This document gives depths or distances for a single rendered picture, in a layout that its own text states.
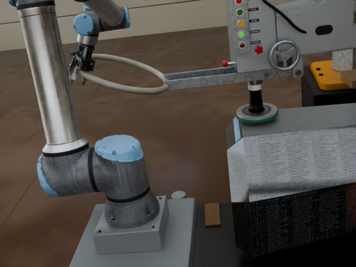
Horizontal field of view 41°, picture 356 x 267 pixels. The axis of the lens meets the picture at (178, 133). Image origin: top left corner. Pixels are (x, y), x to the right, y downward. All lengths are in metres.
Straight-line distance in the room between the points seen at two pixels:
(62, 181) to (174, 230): 0.42
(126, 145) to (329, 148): 1.18
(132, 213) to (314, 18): 1.30
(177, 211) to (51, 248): 1.62
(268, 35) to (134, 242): 1.20
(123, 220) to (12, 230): 2.06
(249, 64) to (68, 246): 1.69
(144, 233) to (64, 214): 2.05
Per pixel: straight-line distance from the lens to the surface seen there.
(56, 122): 1.55
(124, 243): 1.61
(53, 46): 1.53
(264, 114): 2.48
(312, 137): 2.41
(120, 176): 1.53
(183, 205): 1.81
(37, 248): 3.32
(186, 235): 1.65
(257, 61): 2.34
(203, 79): 2.37
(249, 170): 2.33
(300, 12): 2.34
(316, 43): 2.40
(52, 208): 3.69
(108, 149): 1.51
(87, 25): 2.05
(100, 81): 2.20
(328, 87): 3.09
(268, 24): 2.30
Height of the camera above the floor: 1.83
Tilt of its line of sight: 24 degrees down
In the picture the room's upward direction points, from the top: 8 degrees counter-clockwise
